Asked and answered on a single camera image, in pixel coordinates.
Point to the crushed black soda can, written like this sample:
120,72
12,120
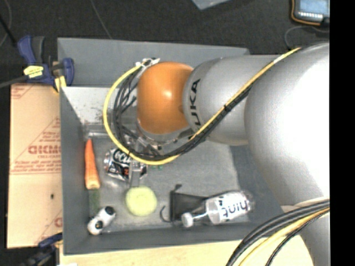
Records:
116,163

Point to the black triangular clip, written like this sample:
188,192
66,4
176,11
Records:
184,204

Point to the black and white toy animal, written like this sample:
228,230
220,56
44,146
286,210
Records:
100,221

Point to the grey metal bin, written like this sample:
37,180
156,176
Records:
194,173

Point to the yellow-green tennis ball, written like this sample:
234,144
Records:
141,201

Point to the clear plastic bottle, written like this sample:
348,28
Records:
222,208

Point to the dark green flat block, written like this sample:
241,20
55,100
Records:
94,201

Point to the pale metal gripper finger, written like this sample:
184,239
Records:
135,176

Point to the orange toy carrot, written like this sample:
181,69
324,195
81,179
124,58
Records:
91,168

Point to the brown cardboard board red print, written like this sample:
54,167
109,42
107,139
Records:
33,120

